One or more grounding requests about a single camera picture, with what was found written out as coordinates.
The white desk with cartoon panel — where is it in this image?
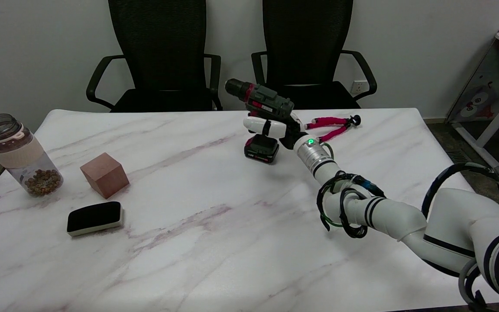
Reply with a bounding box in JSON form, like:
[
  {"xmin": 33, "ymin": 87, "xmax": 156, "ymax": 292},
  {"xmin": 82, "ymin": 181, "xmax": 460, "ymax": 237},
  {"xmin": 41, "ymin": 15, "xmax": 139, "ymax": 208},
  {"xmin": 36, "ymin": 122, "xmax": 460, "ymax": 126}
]
[{"xmin": 447, "ymin": 0, "xmax": 499, "ymax": 174}]

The green red power screwdriver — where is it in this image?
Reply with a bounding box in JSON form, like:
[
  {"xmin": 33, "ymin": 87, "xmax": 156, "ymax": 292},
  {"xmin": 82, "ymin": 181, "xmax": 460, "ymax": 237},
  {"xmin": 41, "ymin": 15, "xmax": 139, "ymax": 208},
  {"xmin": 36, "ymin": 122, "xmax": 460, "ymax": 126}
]
[{"xmin": 225, "ymin": 78, "xmax": 295, "ymax": 164}]

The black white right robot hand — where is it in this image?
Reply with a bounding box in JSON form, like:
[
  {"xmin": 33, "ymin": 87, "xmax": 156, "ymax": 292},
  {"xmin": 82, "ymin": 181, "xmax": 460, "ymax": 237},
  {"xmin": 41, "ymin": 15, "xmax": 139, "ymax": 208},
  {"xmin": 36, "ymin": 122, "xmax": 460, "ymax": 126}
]
[{"xmin": 243, "ymin": 112, "xmax": 309, "ymax": 150}]

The grey black cable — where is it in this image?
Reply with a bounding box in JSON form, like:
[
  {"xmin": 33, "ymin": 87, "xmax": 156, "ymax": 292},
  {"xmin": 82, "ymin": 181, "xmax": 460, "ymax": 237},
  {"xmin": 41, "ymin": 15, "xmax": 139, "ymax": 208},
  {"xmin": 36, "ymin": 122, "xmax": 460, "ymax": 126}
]
[{"xmin": 457, "ymin": 259, "xmax": 495, "ymax": 312}]

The brown wooden cube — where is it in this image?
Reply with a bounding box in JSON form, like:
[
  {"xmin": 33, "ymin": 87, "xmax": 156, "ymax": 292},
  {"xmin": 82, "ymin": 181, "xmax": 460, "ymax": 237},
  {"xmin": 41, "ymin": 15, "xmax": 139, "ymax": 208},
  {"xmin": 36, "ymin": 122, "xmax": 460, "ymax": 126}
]
[{"xmin": 80, "ymin": 152, "xmax": 130, "ymax": 199}]

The black white board eraser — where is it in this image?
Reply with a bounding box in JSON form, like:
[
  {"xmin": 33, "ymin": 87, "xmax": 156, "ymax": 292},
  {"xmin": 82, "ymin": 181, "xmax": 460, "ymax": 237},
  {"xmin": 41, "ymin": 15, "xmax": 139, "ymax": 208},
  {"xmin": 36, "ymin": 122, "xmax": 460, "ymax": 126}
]
[{"xmin": 67, "ymin": 201, "xmax": 124, "ymax": 237}]

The black wrist cable bundle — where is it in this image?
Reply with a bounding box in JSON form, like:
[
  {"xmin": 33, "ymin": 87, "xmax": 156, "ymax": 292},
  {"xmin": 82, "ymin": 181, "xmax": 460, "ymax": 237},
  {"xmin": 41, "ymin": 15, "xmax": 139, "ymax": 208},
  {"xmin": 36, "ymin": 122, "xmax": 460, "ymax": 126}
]
[{"xmin": 316, "ymin": 171, "xmax": 385, "ymax": 239}]

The clear jar with nuts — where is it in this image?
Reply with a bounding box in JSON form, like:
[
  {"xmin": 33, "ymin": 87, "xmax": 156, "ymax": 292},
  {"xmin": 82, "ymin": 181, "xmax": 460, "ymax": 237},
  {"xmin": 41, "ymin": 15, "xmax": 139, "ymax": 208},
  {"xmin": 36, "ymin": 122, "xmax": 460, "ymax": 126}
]
[{"xmin": 0, "ymin": 114, "xmax": 64, "ymax": 197}]

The black mesh office chair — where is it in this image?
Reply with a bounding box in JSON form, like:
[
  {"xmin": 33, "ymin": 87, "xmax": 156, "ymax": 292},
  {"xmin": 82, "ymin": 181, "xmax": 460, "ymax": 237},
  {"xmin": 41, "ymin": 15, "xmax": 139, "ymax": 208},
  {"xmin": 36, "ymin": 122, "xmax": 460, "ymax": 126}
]
[
  {"xmin": 86, "ymin": 0, "xmax": 223, "ymax": 113},
  {"xmin": 251, "ymin": 0, "xmax": 378, "ymax": 110}
]

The pink flexible mini tripod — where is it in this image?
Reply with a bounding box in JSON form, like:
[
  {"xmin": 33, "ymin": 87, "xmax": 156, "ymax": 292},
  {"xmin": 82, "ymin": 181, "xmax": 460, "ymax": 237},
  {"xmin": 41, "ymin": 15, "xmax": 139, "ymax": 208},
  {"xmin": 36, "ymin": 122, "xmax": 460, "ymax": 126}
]
[{"xmin": 304, "ymin": 115, "xmax": 361, "ymax": 143}]

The large black cable loop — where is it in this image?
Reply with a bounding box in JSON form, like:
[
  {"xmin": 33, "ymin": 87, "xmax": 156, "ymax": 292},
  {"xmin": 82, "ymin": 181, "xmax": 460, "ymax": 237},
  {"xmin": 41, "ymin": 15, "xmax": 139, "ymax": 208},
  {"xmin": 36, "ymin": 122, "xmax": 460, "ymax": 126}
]
[{"xmin": 421, "ymin": 162, "xmax": 499, "ymax": 228}]

